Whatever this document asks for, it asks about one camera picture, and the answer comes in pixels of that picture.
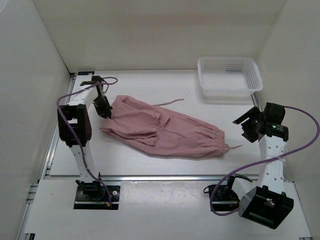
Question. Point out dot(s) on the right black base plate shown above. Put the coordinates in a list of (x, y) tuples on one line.
[(222, 195)]

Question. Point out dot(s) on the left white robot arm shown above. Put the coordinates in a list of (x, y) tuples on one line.
[(75, 130)]

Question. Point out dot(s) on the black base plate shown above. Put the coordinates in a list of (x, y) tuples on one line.
[(222, 195), (93, 196)]

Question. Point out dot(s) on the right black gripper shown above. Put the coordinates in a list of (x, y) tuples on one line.
[(253, 113)]

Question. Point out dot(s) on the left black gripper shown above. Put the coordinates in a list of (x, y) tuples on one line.
[(103, 112)]

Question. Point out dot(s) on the white plastic basket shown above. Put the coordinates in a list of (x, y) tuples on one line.
[(228, 77)]

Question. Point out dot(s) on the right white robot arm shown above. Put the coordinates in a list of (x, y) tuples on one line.
[(264, 201)]

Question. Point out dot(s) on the pink trousers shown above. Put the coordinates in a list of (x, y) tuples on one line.
[(160, 132)]

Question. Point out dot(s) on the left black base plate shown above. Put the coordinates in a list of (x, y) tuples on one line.
[(93, 196)]

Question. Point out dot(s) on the aluminium frame rail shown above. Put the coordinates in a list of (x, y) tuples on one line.
[(207, 177)]

